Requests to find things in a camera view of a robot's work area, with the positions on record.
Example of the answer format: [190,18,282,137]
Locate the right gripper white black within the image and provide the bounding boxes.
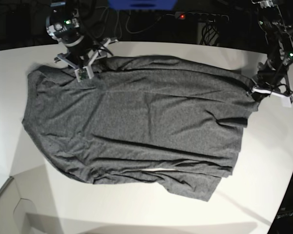
[54,38,118,82]

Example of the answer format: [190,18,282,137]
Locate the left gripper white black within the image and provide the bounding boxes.
[249,84,293,107]

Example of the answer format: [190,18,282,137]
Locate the grey t-shirt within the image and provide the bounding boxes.
[22,56,259,201]

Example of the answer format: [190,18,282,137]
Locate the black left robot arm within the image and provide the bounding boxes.
[250,0,293,107]

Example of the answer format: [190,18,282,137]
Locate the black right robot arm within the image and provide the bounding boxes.
[45,0,118,82]

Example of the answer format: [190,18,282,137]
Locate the blue box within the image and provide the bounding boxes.
[108,0,177,10]

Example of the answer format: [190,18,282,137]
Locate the black power strip red light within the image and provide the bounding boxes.
[174,11,229,22]

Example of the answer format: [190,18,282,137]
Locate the hanging black cables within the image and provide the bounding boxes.
[92,6,222,46]

